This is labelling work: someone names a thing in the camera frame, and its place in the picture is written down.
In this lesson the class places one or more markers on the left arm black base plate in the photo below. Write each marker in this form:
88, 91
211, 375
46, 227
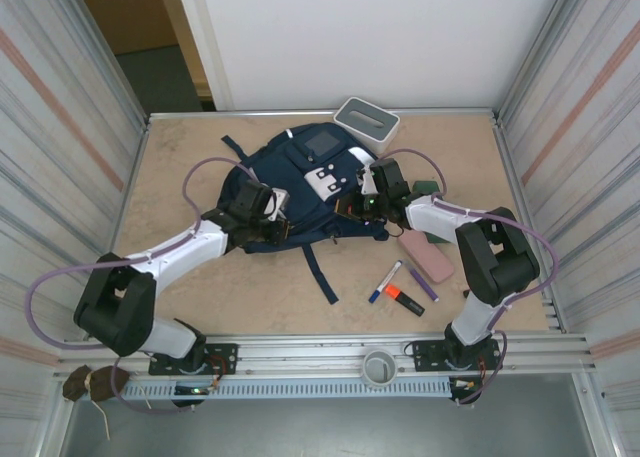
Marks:
225, 357

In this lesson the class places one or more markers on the brown cloth bundle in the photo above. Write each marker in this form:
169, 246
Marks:
75, 384

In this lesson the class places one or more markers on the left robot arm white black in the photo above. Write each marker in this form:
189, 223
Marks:
180, 249

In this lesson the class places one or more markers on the black highlighter with orange cap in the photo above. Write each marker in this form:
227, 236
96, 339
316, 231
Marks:
407, 303

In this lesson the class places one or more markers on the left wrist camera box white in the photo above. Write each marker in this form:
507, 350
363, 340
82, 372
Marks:
277, 204

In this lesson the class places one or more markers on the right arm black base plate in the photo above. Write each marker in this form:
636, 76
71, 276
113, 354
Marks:
425, 357

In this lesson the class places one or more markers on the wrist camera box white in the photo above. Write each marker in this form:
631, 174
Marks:
277, 204
366, 181

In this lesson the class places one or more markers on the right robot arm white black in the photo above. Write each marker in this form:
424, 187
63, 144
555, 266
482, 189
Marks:
430, 217

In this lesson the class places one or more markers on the brown wooden door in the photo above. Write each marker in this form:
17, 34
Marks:
125, 12

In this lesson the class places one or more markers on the dark green pencil case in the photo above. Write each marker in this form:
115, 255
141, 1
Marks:
425, 186

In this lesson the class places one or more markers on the pink pencil case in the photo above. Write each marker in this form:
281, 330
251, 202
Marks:
430, 259

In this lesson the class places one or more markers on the wide aluminium mounting rail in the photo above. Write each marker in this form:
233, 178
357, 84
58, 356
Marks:
310, 352

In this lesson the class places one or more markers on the thin aluminium table edge rail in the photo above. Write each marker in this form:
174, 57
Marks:
250, 113

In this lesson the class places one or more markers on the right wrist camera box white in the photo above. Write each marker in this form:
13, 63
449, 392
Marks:
366, 181

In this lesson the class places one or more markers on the purple pen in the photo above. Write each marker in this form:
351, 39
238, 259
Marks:
425, 286

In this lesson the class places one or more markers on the white marker with blue cap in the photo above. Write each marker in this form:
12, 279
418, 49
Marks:
385, 283

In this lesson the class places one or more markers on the white tissue box grey top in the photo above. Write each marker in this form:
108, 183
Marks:
367, 119

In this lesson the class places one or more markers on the navy blue student backpack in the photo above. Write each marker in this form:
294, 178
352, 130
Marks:
280, 177

